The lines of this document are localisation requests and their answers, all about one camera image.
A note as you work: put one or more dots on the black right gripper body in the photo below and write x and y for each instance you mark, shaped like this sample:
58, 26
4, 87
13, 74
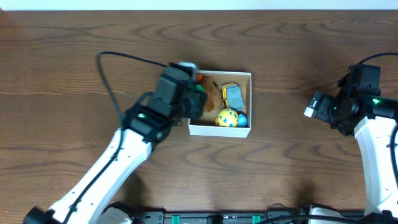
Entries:
324, 110

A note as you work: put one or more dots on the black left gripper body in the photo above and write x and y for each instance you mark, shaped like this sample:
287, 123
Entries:
195, 104

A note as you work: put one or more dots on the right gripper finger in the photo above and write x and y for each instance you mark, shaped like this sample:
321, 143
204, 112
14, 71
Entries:
316, 98
310, 111

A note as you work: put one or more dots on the brown plush toy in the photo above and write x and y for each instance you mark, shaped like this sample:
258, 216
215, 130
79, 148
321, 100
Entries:
213, 103

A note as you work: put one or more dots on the yellow and grey toy truck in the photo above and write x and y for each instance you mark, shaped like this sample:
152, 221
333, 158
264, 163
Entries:
231, 96

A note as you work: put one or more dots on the yellow ball with blue letters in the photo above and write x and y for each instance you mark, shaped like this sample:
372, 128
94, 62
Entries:
227, 118

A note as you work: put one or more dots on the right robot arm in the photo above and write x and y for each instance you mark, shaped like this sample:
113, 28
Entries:
359, 110

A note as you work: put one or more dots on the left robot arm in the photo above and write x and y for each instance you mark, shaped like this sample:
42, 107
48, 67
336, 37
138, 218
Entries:
144, 126

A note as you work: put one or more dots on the white cardboard box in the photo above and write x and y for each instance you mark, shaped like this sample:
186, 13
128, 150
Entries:
205, 126

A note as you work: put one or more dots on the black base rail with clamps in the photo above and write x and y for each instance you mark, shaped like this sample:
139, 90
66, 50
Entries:
233, 216

